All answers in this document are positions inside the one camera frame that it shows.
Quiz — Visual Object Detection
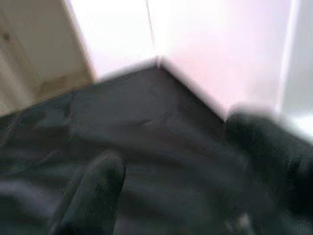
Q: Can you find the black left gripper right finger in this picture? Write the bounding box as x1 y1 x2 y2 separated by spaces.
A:
224 107 313 222

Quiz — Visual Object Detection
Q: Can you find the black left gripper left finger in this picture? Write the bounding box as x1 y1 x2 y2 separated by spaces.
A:
48 155 127 235

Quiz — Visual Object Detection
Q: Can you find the black table cloth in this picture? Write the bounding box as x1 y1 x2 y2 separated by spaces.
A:
0 66 313 235

